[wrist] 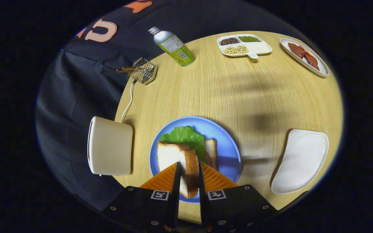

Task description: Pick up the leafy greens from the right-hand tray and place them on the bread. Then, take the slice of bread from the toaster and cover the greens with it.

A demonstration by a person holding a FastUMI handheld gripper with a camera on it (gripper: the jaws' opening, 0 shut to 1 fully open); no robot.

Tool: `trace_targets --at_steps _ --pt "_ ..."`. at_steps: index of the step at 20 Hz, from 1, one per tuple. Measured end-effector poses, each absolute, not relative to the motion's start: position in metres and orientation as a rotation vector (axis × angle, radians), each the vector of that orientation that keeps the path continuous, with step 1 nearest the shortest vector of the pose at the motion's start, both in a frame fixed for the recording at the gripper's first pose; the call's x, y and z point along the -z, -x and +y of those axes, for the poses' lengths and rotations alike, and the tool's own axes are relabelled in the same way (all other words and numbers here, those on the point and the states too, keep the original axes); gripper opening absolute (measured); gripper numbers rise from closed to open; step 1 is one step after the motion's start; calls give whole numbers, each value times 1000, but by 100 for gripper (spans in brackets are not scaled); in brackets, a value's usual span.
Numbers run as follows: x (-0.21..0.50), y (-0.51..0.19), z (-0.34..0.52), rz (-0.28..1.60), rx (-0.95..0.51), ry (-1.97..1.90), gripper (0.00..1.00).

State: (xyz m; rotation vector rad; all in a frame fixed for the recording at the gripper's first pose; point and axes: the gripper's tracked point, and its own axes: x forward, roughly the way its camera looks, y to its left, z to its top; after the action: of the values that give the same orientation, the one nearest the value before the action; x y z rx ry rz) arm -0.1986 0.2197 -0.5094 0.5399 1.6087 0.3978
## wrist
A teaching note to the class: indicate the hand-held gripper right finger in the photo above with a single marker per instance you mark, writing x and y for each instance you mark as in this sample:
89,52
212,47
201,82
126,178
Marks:
203,200

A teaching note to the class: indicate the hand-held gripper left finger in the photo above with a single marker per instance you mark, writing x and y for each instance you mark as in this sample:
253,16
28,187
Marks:
175,200

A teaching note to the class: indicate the toasted bread slice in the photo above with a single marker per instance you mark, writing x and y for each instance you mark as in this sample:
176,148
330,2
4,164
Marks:
173,155

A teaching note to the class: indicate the green lettuce leaf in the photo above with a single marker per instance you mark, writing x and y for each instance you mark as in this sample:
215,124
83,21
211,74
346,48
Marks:
183,136

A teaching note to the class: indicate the pink ham slice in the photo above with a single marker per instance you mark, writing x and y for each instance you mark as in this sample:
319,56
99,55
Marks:
208,159

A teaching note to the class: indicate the white bread slice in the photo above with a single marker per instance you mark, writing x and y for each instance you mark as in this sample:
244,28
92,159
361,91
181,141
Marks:
212,149

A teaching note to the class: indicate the blue round plate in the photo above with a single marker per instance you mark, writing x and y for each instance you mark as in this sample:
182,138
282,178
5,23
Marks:
222,136

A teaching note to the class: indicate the cream toaster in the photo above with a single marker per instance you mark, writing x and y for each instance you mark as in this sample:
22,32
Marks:
112,145

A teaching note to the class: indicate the white curved plate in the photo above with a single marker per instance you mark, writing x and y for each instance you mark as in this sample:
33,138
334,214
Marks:
299,161

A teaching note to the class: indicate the green label metal bottle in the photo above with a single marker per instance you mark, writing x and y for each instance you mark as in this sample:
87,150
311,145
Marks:
173,47

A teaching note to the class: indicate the pile of yellow soybeans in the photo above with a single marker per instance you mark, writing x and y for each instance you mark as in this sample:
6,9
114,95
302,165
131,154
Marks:
236,49

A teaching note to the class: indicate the pile of dark beans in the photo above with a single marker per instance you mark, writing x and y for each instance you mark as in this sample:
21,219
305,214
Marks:
229,41

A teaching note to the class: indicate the white divided snack tray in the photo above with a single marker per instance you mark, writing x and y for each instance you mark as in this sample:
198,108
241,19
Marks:
259,48

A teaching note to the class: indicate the pile of green beans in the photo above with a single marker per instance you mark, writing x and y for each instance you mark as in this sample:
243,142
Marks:
249,39

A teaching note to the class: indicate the brown meat piece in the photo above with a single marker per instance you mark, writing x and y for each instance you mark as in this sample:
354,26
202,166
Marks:
296,50
312,61

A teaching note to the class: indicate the white oval meat plate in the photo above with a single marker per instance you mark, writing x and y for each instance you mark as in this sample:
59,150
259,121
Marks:
322,69

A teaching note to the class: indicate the red tomato slice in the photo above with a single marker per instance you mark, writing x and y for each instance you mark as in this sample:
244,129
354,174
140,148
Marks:
304,49

